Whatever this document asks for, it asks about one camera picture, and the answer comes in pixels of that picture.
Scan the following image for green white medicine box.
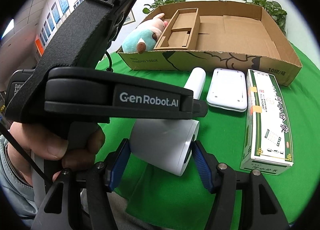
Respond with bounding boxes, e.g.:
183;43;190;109
240;69;294;175

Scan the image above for pink plush pig toy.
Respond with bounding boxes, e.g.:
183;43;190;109
121;13;168;54

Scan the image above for white hair dryer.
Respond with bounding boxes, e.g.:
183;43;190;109
130;66;207;177

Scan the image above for white rectangular device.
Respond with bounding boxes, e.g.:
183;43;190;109
206;68;247;112

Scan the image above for narrow cardboard insert tray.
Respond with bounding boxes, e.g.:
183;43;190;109
154;8;200;51

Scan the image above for person's left hand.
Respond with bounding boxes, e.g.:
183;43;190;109
7;120;106;186

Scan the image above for left potted green plant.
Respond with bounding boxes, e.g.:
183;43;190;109
142;0;186;14

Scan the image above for potted green plant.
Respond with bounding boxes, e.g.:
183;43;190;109
142;0;186;14
241;0;287;35

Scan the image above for large cardboard tray box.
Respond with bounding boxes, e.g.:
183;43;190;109
118;1;302;86

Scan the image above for right potted green plant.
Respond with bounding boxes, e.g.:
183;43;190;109
241;0;287;35

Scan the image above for blue wall poster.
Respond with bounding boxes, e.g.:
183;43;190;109
38;0;71;48

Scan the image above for framed certificates on wall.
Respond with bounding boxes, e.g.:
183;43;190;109
123;10;135;25

